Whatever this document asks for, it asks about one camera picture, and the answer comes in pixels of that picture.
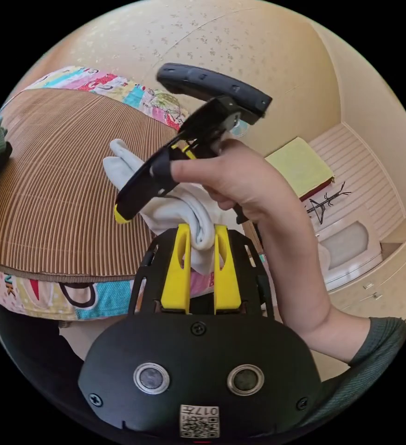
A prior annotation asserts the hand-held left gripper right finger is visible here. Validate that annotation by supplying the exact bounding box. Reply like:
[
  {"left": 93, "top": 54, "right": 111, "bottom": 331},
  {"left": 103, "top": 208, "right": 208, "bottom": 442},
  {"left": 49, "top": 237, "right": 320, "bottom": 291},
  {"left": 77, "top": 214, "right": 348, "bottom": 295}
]
[{"left": 213, "top": 224, "right": 241, "bottom": 312}]

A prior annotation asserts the white long sleeve shirt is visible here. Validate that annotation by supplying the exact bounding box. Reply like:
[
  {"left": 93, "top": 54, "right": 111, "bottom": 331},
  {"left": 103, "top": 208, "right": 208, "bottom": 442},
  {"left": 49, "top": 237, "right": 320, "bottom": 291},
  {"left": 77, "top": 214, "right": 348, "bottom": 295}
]
[{"left": 103, "top": 138, "right": 232, "bottom": 276}]

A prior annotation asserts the black coat stand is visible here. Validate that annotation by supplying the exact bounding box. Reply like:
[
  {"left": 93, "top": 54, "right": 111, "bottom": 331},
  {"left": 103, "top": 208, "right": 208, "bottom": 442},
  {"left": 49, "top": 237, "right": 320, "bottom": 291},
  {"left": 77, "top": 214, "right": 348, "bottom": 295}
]
[{"left": 305, "top": 181, "right": 352, "bottom": 224}]

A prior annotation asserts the yellow-green folded cloth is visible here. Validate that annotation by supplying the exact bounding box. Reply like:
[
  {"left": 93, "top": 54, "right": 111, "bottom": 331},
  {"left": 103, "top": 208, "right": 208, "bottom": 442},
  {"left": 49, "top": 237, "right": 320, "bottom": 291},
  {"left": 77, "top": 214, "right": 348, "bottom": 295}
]
[{"left": 264, "top": 136, "right": 336, "bottom": 203}]

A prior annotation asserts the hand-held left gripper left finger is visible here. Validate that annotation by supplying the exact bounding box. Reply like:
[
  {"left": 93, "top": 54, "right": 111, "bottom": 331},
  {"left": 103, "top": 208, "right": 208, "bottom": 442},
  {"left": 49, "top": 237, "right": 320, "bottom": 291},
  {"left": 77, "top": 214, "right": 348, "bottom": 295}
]
[{"left": 160, "top": 223, "right": 192, "bottom": 312}]

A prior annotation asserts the white slatted cupboard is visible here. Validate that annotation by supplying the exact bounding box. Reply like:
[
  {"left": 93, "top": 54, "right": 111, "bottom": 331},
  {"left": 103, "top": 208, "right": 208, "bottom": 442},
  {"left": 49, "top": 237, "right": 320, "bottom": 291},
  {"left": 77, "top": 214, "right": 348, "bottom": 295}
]
[{"left": 307, "top": 122, "right": 406, "bottom": 294}]

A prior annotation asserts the person's right hand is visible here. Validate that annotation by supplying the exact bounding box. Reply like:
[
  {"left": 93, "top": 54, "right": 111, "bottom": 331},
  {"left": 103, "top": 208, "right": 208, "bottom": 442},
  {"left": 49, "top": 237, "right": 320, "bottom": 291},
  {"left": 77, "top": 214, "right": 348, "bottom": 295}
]
[{"left": 170, "top": 138, "right": 316, "bottom": 253}]

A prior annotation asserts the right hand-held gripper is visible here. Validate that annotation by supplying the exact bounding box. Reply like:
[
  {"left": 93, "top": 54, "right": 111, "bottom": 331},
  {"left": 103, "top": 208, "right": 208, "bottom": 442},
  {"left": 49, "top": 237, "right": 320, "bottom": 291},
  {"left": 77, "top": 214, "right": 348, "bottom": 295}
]
[{"left": 113, "top": 95, "right": 263, "bottom": 225}]

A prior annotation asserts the person's right forearm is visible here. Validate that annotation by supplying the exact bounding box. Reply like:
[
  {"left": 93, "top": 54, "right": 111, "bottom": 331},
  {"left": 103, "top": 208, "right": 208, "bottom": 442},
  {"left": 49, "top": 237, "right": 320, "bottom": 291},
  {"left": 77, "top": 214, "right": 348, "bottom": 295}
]
[{"left": 266, "top": 235, "right": 406, "bottom": 423}]

